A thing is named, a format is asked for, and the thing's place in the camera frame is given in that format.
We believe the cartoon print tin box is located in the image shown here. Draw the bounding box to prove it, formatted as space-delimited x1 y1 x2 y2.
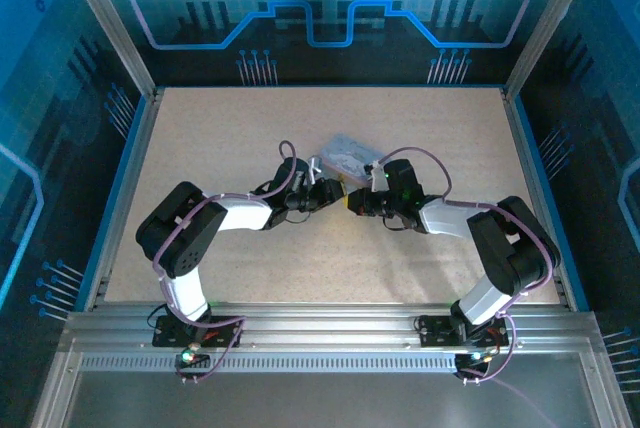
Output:
319 132 387 188

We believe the small lit circuit board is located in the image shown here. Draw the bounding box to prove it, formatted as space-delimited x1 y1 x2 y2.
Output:
454 350 495 374
174 345 211 370

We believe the grey metal sheet panel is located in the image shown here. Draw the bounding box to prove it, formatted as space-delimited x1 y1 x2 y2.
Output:
64 372 601 428

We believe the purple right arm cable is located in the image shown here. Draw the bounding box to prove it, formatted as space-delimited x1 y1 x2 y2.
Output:
372 146 556 389

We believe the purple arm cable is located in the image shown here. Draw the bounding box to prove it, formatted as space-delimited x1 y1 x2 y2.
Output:
149 140 299 384
372 146 556 389

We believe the aluminium front mounting rail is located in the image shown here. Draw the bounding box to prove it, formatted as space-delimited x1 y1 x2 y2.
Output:
64 303 601 355

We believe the aluminium side rail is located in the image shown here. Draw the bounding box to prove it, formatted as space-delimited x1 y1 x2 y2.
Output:
499 87 577 307
83 90 166 310

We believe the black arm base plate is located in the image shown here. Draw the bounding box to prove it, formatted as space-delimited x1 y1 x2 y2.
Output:
417 314 516 349
152 315 244 349

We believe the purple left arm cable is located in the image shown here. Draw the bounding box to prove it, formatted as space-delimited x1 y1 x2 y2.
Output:
149 140 299 384

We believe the slotted grey cable duct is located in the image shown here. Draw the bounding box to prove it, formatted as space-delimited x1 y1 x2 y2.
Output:
79 355 501 374

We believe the aluminium frame post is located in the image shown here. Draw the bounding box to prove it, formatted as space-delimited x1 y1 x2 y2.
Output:
502 0 604 99
54 0 159 99

